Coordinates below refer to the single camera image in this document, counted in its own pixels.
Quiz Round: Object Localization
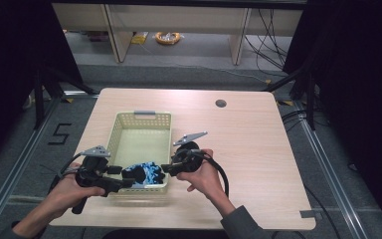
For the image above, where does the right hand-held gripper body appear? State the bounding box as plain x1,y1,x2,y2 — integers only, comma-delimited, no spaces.
170,130,209,174

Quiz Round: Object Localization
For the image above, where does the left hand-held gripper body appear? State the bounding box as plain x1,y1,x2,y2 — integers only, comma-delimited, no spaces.
72,144,116,215

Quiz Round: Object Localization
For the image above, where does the blue camouflage glove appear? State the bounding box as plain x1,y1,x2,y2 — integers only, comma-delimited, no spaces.
121,161,167,186

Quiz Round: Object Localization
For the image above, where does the pale yellow plastic basket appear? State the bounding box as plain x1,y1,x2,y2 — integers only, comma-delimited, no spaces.
95,110,173,196

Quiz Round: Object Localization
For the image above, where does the person's right hand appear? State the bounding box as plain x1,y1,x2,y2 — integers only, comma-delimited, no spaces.
176,148,229,203

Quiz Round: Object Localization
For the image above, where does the person's left hand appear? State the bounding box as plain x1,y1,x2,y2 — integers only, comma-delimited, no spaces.
43,161,106,220

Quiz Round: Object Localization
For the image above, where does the black metal stand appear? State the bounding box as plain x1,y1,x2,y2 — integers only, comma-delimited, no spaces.
262,65,316,131
32,65,99,130

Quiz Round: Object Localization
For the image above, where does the yellow packet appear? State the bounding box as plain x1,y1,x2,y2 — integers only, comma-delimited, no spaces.
131,32,149,46

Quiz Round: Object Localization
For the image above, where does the black curtain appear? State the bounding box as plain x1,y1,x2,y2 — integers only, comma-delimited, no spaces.
0,0,85,170
282,0,382,230

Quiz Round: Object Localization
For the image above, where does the left hand-held gripper cable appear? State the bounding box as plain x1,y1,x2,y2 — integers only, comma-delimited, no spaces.
48,151,85,194

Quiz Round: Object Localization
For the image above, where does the right hand-held gripper black cable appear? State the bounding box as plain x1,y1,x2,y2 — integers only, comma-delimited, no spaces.
192,149,230,198

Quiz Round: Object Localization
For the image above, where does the aluminium floor rail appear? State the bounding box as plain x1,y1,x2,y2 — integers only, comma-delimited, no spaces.
0,96,63,239
292,99,368,239

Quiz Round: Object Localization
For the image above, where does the orange cable coil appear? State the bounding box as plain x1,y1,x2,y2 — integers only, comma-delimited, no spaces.
154,31,182,46

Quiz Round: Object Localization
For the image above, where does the bundle of black cables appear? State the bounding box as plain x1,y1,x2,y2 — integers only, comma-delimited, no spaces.
243,8,290,72

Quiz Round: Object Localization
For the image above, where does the black floor cable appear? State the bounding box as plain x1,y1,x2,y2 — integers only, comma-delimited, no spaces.
302,183,343,239

